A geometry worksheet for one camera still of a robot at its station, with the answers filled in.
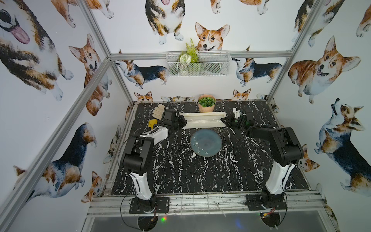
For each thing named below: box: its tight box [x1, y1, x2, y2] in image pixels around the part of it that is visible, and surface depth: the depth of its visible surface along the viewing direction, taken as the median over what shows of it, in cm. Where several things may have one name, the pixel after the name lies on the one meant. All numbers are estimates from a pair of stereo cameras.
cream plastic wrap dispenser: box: [179, 111, 227, 130], surface depth 103 cm
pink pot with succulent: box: [197, 94, 216, 113], surface depth 106 cm
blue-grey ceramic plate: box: [189, 128, 223, 158], surface depth 97 cm
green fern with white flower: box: [178, 37, 200, 64], surface depth 83 cm
